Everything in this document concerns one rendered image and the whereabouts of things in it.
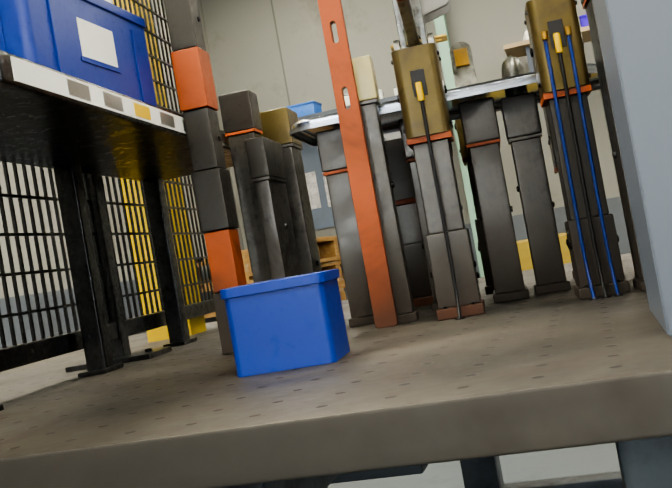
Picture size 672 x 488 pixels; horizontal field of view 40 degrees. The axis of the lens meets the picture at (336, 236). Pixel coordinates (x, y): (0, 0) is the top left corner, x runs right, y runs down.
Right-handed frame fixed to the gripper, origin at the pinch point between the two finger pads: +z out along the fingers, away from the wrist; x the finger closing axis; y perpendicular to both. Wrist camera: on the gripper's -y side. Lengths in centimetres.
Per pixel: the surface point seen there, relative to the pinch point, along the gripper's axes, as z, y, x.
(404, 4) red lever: 1.1, 0.0, -21.4
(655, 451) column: 48, 15, -72
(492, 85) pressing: 11.6, 9.3, -10.5
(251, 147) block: 13.1, -26.8, -4.8
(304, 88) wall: -108, -128, 597
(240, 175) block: 16.5, -30.2, -0.9
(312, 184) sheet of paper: -30, -133, 595
